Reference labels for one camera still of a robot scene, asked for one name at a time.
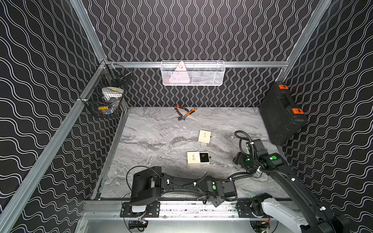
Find cream jewelry box sleeve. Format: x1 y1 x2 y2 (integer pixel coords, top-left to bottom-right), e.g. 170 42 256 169
198 130 211 144

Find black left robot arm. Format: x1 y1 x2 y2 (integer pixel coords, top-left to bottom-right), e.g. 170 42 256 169
129 166 238 207

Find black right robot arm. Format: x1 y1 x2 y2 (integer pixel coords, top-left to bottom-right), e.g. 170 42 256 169
233 137 351 233

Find black plastic tool case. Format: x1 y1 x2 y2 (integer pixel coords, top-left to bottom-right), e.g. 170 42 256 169
259 82 308 146

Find orange black pliers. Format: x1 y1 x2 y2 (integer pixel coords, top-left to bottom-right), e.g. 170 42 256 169
174 105 190 117

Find pink triangular card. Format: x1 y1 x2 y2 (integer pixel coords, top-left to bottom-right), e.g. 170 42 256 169
169 61 190 84

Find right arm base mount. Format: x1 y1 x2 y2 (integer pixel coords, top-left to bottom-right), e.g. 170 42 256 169
236 193 273 218

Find orange handled adjustable wrench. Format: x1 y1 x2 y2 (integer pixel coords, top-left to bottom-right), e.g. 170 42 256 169
178 108 197 121

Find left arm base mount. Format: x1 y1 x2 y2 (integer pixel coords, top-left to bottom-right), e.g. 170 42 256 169
120 202 160 218

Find white wire wall basket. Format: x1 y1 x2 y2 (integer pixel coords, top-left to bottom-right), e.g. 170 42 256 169
160 61 226 86

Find aluminium front rail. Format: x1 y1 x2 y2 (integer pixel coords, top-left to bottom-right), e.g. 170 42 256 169
83 200 315 220

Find black wire corner basket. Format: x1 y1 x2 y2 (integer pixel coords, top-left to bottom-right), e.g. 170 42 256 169
83 63 134 118

